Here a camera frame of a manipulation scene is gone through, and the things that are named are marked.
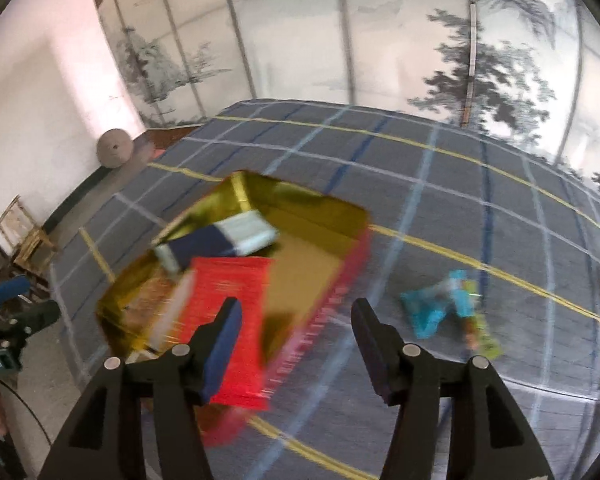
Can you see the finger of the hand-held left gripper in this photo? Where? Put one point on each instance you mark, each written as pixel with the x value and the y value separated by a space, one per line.
pixel 10 290
pixel 35 315

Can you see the fried twist clear packet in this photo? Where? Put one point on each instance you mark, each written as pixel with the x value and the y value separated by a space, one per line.
pixel 150 295

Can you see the painted folding screen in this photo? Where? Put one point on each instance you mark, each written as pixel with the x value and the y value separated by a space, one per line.
pixel 305 25

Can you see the blue candy wrapper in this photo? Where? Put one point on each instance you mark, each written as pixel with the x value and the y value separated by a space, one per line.
pixel 425 310

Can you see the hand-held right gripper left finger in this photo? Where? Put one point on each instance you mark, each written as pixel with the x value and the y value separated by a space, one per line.
pixel 220 355

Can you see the green candy packet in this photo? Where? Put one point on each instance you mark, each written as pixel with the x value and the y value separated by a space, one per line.
pixel 487 345

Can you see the red tin box gold inside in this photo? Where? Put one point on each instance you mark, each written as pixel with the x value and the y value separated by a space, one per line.
pixel 305 255

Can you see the light wooden chair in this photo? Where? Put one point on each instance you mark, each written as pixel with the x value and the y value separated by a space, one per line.
pixel 30 245

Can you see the red snack packet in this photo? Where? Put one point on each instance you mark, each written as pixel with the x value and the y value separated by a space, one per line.
pixel 220 280

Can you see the round stone disc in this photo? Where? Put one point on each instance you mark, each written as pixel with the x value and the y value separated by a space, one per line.
pixel 114 147

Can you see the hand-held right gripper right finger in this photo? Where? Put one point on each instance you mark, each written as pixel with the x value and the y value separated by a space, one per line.
pixel 375 350

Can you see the grey plaid tablecloth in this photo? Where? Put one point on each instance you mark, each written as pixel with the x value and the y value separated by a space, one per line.
pixel 480 210

